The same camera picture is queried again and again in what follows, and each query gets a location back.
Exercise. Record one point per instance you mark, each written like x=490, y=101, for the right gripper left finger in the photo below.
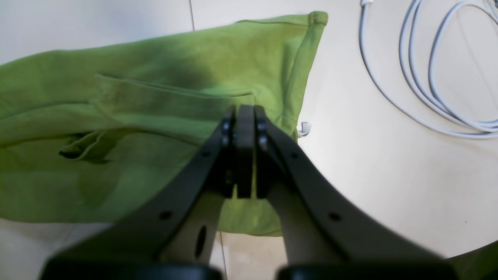
x=168, y=238

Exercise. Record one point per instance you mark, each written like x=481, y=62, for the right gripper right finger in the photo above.
x=326, y=237

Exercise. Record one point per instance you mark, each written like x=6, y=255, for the green t-shirt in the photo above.
x=89, y=135

